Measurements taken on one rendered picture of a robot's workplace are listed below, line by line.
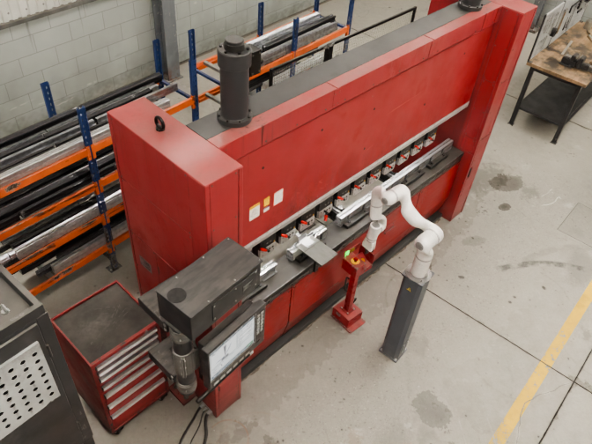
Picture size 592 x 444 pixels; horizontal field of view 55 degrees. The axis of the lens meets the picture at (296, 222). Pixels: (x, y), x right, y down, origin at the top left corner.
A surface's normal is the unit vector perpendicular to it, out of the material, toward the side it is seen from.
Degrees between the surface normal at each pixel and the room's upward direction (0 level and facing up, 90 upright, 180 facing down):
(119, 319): 0
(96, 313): 0
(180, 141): 0
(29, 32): 90
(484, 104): 90
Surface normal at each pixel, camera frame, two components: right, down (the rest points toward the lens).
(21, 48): 0.76, 0.49
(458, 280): 0.07, -0.72
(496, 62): -0.69, 0.46
